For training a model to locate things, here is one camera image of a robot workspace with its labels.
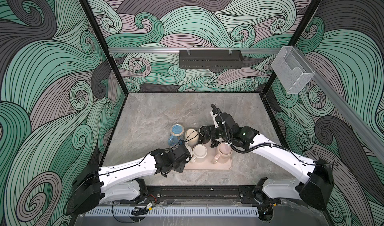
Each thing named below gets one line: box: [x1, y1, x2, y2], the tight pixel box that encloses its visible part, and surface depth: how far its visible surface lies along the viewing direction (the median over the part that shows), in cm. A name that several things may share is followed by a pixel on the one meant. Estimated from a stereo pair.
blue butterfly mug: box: [168, 124, 185, 146], surface depth 87 cm
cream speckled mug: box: [184, 128, 199, 149], surface depth 88 cm
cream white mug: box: [190, 144, 208, 164], surface depth 83 cm
